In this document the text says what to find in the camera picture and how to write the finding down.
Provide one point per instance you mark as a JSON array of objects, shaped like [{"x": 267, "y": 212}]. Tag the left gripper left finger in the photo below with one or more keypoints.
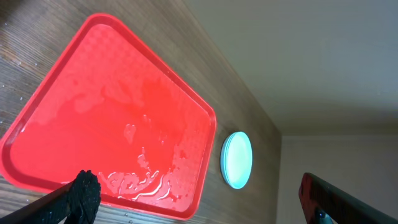
[{"x": 75, "y": 202}]

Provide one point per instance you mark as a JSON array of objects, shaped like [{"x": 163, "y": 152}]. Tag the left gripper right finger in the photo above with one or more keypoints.
[{"x": 324, "y": 203}]

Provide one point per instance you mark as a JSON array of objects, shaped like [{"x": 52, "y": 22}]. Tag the pale blue plate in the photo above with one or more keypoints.
[
  {"x": 224, "y": 157},
  {"x": 221, "y": 161},
  {"x": 238, "y": 160}
]

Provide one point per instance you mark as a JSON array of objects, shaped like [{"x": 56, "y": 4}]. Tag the red plastic tray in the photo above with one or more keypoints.
[{"x": 112, "y": 106}]

